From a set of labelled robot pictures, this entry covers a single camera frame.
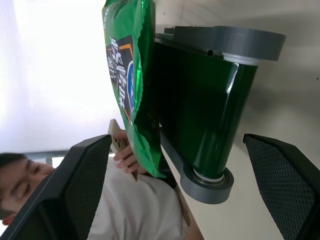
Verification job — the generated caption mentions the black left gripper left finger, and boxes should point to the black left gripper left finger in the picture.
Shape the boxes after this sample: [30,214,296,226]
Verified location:
[0,134,113,240]

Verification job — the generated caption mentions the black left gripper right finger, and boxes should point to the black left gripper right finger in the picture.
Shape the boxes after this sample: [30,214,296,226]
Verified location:
[242,133,320,240]

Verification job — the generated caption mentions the smartphone with beige case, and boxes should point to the smartphone with beige case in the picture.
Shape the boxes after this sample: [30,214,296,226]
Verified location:
[107,118,139,183]

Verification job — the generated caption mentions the person's bare hand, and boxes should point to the person's bare hand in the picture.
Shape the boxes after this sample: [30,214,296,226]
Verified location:
[113,130,147,175]

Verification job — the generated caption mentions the person in white shirt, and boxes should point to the person in white shirt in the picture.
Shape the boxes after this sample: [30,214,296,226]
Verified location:
[0,152,206,240]

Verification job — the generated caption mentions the green snack bag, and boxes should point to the green snack bag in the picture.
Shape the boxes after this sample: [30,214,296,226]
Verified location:
[101,0,167,179]

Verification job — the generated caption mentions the green belt conveyor with grey frame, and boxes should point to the green belt conveyor with grey frame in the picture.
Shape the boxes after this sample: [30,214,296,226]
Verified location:
[152,24,287,205]

